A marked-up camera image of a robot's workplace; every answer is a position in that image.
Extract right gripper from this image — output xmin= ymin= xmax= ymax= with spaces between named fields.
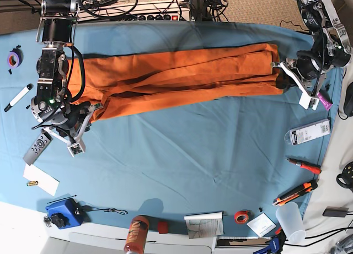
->
xmin=41 ymin=101 xmax=103 ymax=157

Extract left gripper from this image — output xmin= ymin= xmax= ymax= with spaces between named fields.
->
xmin=271 ymin=58 xmax=327 ymax=110

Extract orange t-shirt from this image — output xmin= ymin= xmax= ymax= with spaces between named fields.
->
xmin=68 ymin=43 xmax=283 ymax=121

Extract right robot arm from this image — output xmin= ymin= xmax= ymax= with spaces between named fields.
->
xmin=24 ymin=0 xmax=103 ymax=164

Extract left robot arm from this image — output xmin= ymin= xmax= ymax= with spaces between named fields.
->
xmin=272 ymin=0 xmax=352 ymax=110

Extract grey remote control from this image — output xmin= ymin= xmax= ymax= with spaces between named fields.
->
xmin=23 ymin=130 xmax=52 ymax=165

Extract purple glue tube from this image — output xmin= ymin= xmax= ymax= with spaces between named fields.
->
xmin=317 ymin=92 xmax=333 ymax=111

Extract black white marker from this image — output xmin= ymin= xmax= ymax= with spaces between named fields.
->
xmin=4 ymin=83 xmax=33 ymax=112

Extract white paper card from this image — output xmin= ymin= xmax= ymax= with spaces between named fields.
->
xmin=23 ymin=164 xmax=60 ymax=196

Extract small AA battery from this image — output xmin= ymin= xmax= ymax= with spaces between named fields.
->
xmin=26 ymin=181 xmax=39 ymax=187

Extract blue clamp box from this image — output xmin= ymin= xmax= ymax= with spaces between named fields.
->
xmin=45 ymin=198 xmax=83 ymax=229

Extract blue table cloth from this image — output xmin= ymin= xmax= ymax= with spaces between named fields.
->
xmin=1 ymin=21 xmax=344 ymax=236

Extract red screwdriver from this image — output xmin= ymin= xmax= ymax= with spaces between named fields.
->
xmin=286 ymin=158 xmax=322 ymax=174

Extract purple tape roll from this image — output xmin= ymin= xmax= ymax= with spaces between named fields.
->
xmin=7 ymin=47 xmax=23 ymax=69

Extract orange black utility knife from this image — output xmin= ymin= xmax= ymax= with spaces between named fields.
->
xmin=272 ymin=180 xmax=318 ymax=206

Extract orange drink bottle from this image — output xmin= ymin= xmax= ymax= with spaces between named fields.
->
xmin=124 ymin=215 xmax=149 ymax=254

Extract small red block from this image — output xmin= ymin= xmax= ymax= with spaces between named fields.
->
xmin=157 ymin=221 xmax=168 ymax=234

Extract white power strip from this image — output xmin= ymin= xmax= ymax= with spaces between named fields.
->
xmin=92 ymin=0 xmax=191 ymax=21

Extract clear plastic cup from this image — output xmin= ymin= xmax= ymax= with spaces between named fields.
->
xmin=276 ymin=202 xmax=306 ymax=244

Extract black power adapter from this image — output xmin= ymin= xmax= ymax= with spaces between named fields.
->
xmin=322 ymin=207 xmax=349 ymax=218

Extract red tape roll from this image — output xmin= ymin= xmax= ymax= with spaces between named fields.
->
xmin=234 ymin=210 xmax=251 ymax=224

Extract white square card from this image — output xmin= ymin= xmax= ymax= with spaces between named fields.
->
xmin=247 ymin=213 xmax=276 ymax=237

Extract spiral notebook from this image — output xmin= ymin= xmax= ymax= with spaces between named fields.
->
xmin=184 ymin=212 xmax=224 ymax=239

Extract blue bar clamp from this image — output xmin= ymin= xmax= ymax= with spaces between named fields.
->
xmin=254 ymin=227 xmax=286 ymax=254

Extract black lanyard with carabiner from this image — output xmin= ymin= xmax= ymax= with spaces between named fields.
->
xmin=82 ymin=205 xmax=129 ymax=215

